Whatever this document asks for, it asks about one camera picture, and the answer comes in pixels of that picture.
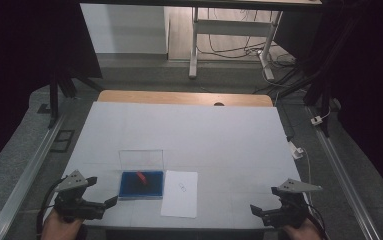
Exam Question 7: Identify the person's right hand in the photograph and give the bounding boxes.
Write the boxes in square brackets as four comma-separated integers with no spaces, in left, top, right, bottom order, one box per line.
[282,216,323,240]

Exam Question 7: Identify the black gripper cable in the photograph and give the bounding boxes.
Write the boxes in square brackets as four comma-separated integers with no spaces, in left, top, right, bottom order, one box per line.
[36,178,67,240]
[307,202,329,240]

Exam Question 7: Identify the white desk frame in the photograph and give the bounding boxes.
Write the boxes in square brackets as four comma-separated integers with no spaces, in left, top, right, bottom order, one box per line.
[188,6,284,82]

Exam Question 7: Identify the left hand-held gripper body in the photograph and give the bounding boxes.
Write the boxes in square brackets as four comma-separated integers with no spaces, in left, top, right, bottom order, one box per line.
[53,169,109,224]

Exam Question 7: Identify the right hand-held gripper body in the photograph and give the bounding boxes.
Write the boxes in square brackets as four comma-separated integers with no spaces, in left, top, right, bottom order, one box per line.
[259,178,323,230]

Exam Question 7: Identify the person's left hand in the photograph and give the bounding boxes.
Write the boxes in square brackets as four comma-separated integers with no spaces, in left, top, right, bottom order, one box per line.
[40,209,88,240]

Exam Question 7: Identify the white power adapter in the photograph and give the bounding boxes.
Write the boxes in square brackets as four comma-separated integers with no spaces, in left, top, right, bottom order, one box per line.
[290,141,305,160]

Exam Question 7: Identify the blue ink pad box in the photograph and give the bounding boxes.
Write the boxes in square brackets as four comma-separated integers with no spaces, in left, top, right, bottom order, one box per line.
[118,149,165,201]

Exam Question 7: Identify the white table cover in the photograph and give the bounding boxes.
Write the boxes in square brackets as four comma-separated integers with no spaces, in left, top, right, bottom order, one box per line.
[58,101,302,230]

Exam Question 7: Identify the black metal stand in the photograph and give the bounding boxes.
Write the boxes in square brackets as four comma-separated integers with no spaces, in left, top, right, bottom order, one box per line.
[47,64,104,130]
[277,59,335,138]

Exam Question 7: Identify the tangle of floor cables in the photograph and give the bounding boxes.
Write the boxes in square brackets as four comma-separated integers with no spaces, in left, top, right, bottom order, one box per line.
[197,8,305,96]

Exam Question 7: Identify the black curtain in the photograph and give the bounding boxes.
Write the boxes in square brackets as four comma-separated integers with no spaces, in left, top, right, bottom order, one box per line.
[0,0,104,179]
[273,0,383,206]

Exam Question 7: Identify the white paper sheet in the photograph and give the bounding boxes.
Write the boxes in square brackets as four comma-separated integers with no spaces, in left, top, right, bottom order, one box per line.
[160,170,199,219]

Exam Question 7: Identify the wooden table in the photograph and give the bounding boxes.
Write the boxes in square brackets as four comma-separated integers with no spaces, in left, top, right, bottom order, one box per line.
[97,89,274,108]

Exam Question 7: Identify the aluminium floor rail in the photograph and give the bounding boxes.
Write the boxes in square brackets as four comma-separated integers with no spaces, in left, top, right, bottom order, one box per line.
[306,106,382,240]
[0,111,69,240]

